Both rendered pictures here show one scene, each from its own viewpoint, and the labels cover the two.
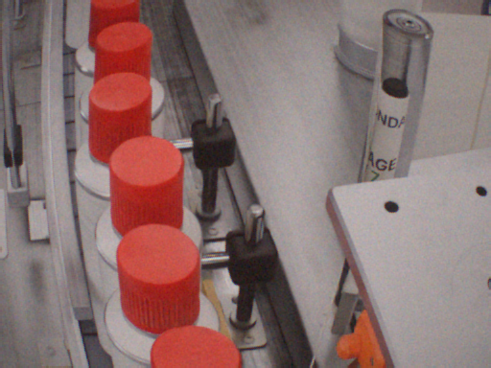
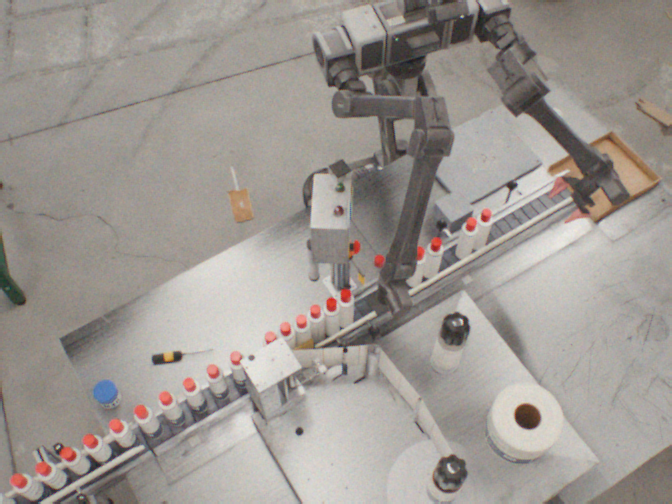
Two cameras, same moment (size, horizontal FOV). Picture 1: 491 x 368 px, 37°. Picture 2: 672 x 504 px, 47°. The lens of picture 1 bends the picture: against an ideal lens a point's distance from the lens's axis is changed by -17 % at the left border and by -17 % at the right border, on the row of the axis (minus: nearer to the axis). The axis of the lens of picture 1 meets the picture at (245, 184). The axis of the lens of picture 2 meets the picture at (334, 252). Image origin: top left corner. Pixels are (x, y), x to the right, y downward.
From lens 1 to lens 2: 2.06 m
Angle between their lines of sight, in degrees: 47
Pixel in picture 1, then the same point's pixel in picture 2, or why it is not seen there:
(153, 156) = (302, 319)
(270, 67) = (420, 334)
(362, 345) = not seen: hidden behind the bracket
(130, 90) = (315, 310)
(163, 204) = (297, 324)
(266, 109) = (400, 338)
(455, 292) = (270, 354)
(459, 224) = (281, 353)
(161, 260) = (284, 327)
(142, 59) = (329, 308)
